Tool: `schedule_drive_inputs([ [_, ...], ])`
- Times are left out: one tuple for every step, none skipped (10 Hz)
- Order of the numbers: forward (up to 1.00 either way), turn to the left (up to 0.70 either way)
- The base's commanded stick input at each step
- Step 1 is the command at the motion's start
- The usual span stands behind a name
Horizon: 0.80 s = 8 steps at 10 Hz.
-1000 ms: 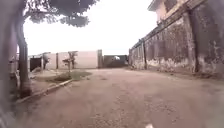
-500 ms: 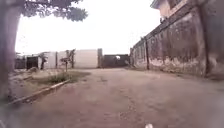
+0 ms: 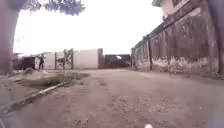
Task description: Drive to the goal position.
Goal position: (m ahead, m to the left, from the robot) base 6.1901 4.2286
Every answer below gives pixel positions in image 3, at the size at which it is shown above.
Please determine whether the stained grey wall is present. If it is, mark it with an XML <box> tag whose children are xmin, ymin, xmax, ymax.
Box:
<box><xmin>130</xmin><ymin>0</ymin><xmax>224</xmax><ymax>78</ymax></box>

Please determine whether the grass patch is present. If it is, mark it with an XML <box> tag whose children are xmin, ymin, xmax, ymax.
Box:
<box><xmin>14</xmin><ymin>69</ymin><xmax>91</xmax><ymax>88</ymax></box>

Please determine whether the concrete kerb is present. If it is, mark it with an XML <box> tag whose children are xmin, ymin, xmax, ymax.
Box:
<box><xmin>0</xmin><ymin>81</ymin><xmax>66</xmax><ymax>116</ymax></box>

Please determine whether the brown dirt road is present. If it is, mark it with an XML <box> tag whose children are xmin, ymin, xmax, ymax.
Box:
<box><xmin>0</xmin><ymin>67</ymin><xmax>224</xmax><ymax>128</ymax></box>

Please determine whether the rusty patterned gate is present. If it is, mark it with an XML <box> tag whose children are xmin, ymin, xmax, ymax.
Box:
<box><xmin>54</xmin><ymin>48</ymin><xmax>75</xmax><ymax>70</ymax></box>

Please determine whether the dark gate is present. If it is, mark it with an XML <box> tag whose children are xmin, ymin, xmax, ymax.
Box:
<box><xmin>103</xmin><ymin>53</ymin><xmax>132</xmax><ymax>70</ymax></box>

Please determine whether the dark low structure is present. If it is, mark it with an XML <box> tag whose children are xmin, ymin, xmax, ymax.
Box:
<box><xmin>12</xmin><ymin>56</ymin><xmax>36</xmax><ymax>71</ymax></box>

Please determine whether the pale building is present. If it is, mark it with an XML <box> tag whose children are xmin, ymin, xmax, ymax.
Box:
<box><xmin>151</xmin><ymin>0</ymin><xmax>193</xmax><ymax>19</ymax></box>

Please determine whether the tree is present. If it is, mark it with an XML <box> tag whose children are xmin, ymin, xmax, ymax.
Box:
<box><xmin>0</xmin><ymin>0</ymin><xmax>86</xmax><ymax>75</ymax></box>

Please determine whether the person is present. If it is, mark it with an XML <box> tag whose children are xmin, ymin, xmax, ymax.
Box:
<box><xmin>37</xmin><ymin>55</ymin><xmax>46</xmax><ymax>71</ymax></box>

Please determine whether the white wall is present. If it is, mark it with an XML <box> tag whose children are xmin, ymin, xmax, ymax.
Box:
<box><xmin>34</xmin><ymin>48</ymin><xmax>104</xmax><ymax>70</ymax></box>

